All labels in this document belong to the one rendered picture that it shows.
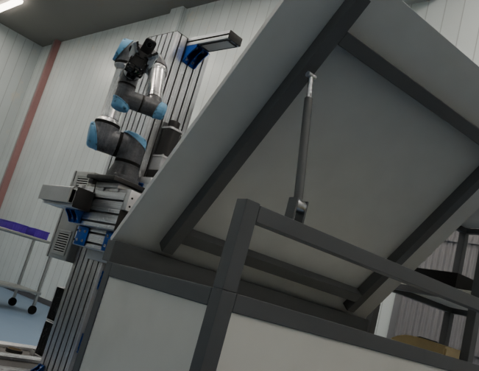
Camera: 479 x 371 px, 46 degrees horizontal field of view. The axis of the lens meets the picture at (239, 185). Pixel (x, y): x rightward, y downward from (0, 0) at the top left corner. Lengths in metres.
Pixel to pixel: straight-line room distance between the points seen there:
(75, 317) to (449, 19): 4.85
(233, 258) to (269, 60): 0.56
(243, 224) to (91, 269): 1.66
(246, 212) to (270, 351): 0.32
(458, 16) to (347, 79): 4.74
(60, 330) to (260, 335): 1.73
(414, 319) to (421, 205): 3.21
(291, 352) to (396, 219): 0.88
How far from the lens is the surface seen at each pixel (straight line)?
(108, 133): 2.54
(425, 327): 5.18
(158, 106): 2.35
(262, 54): 1.48
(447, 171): 2.05
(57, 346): 2.87
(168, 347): 1.31
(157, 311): 1.39
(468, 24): 6.22
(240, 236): 1.20
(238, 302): 1.21
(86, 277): 2.80
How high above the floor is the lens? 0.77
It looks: 12 degrees up
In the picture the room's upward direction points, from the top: 16 degrees clockwise
